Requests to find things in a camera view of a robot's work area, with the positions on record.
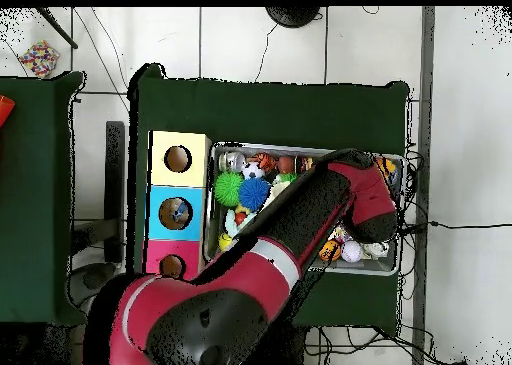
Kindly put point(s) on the crushed clear plastic bottle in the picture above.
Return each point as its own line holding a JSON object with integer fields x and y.
{"x": 179, "y": 214}

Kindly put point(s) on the red robot arm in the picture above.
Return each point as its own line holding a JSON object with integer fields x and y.
{"x": 264, "y": 277}

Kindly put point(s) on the wooden box with three holes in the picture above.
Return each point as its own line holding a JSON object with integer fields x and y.
{"x": 160, "y": 221}

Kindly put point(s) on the clear mesh bin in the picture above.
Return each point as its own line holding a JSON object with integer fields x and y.
{"x": 376, "y": 267}

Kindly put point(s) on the large blue spiky ball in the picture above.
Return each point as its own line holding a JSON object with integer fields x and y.
{"x": 254, "y": 193}

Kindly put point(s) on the small soccer ball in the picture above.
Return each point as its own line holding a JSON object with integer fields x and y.
{"x": 253, "y": 170}

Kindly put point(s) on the green spiky ball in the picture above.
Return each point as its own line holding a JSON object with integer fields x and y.
{"x": 228, "y": 189}

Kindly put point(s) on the mint green cloth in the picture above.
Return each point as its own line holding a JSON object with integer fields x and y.
{"x": 234, "y": 220}

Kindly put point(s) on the yellow smiley ball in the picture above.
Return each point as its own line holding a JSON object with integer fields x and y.
{"x": 225, "y": 241}

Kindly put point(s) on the crushed silver can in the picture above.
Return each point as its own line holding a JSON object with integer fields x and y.
{"x": 378, "y": 249}

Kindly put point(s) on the black round base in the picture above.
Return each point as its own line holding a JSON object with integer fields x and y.
{"x": 292, "y": 15}

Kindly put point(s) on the grey metal strip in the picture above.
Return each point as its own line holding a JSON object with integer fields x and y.
{"x": 428, "y": 101}

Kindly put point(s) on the dark green side table cloth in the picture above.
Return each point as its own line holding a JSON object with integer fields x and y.
{"x": 40, "y": 181}

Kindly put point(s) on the colourful patterned packet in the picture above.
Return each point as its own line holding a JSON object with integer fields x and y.
{"x": 38, "y": 58}

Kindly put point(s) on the black rod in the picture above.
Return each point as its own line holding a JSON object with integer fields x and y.
{"x": 58, "y": 29}

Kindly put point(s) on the small red object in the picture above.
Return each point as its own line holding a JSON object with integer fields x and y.
{"x": 4, "y": 109}

